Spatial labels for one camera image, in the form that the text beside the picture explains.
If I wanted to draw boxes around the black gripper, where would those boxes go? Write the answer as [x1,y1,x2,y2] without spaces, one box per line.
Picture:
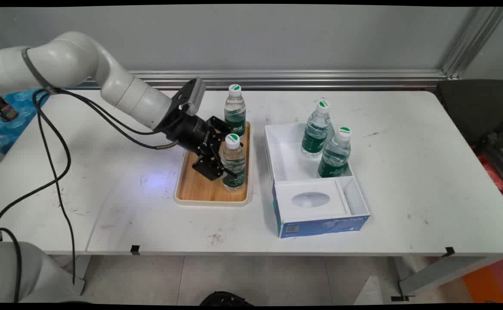
[165,110,243,181]

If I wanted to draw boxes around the green label water bottle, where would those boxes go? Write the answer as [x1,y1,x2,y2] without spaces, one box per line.
[224,84,247,139]
[317,127,352,178]
[301,100,336,159]
[220,133,247,192]

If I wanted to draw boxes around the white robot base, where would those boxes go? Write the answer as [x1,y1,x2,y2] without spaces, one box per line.
[0,240,86,304]

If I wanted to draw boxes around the wooden tray with cream rim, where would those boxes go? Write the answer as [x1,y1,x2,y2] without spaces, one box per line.
[174,121,251,207]

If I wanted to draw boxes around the white and blue cardboard box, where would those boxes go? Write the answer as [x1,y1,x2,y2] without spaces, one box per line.
[264,122,371,239]

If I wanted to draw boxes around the black round object on floor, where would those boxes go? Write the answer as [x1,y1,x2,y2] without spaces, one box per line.
[199,291,255,307]

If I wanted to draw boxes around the blue wrapped water bottle pack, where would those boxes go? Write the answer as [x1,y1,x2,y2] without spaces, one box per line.
[0,88,50,154]

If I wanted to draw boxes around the small colourful can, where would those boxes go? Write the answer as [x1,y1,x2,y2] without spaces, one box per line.
[0,97,19,122]

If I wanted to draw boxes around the dark grey chair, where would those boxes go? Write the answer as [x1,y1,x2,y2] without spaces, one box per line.
[436,79,503,148]

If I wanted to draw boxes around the grey metal table leg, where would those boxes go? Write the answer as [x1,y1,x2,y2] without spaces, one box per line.
[391,256,500,298]

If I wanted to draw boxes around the red bag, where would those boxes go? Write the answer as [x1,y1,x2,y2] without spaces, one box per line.
[471,146,503,199]

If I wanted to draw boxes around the orange floor mat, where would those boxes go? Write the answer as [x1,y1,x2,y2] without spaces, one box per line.
[462,257,503,304]

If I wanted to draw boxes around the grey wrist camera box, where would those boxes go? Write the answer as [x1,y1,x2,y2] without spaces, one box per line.
[177,77,207,117]

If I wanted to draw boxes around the black cable to gripper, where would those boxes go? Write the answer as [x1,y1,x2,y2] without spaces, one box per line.
[47,88,179,150]

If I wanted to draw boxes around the horizontal aluminium frame rail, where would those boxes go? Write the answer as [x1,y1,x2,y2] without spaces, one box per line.
[77,70,450,90]

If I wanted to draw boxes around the long black hanging cable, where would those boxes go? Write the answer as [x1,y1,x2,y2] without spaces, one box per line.
[0,90,72,235]

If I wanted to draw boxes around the thin black hanging cable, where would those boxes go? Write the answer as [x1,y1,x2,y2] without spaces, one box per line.
[36,99,77,285]

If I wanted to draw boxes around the grey cable strap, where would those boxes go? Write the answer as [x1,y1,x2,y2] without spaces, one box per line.
[21,46,60,95]

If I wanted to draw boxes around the slanted aluminium frame post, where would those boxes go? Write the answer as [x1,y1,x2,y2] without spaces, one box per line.
[442,6,503,79]

